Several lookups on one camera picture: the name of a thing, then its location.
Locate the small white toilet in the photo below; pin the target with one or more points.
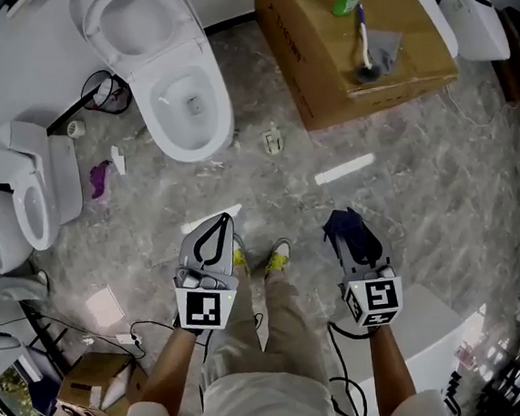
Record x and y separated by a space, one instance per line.
33 178

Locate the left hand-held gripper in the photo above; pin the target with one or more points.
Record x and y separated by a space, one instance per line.
202 276

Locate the grey fabric cover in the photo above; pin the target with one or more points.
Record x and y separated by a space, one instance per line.
7 288

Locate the person's beige trousers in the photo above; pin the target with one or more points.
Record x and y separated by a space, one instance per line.
268 384

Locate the person's right forearm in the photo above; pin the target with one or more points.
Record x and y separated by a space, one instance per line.
391 372

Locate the person's left forearm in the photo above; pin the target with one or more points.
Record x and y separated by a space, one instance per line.
170 371

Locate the white purple toilet brush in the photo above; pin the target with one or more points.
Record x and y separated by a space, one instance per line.
365 41

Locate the grey cloth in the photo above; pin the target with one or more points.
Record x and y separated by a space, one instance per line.
388 48

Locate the beige plastic bracket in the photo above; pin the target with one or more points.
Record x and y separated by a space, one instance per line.
273 141

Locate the small open cardboard box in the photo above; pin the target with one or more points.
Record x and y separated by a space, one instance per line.
94 387

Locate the large open white toilet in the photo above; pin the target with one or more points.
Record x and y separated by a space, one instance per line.
167 51

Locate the person's left yellow white shoe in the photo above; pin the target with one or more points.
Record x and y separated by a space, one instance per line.
239 259

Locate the person's yellow white shoe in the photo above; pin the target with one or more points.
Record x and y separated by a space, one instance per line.
239 259
277 258

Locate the purple rag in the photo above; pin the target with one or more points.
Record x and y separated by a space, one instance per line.
99 179

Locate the large cardboard box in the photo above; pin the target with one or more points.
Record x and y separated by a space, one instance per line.
318 50

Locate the black metal rack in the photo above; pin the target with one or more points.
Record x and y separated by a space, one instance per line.
43 333

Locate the white power adapter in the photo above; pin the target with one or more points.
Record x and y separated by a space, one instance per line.
127 339

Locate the person's right yellow white shoe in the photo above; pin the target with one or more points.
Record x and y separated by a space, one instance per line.
277 258

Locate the white paper sheet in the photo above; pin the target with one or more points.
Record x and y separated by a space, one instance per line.
105 308

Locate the white plastic piece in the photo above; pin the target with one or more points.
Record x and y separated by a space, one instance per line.
118 160

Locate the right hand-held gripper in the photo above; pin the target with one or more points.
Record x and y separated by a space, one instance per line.
373 297

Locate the white platform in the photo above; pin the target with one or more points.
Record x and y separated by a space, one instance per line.
438 345

